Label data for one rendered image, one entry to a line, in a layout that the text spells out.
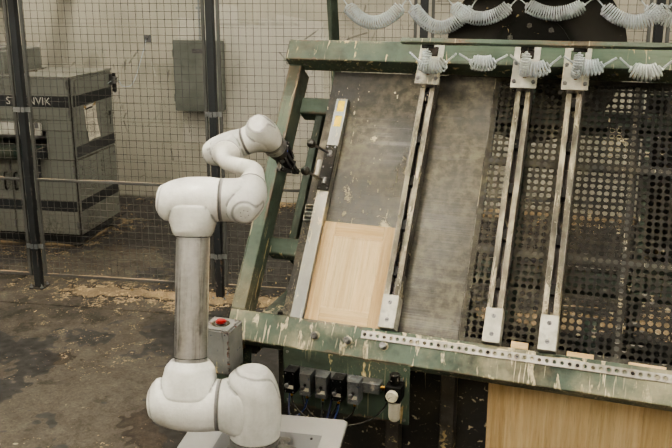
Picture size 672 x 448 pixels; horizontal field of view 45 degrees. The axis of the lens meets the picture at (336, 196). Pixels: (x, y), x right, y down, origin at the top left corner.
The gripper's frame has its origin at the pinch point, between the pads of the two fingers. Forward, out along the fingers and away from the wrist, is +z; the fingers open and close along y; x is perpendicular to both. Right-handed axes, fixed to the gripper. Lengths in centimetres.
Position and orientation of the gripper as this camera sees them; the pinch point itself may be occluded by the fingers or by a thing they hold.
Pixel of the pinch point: (293, 168)
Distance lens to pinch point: 323.7
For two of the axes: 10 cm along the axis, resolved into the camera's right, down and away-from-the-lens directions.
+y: -1.9, 9.3, -3.2
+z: 2.8, 3.6, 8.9
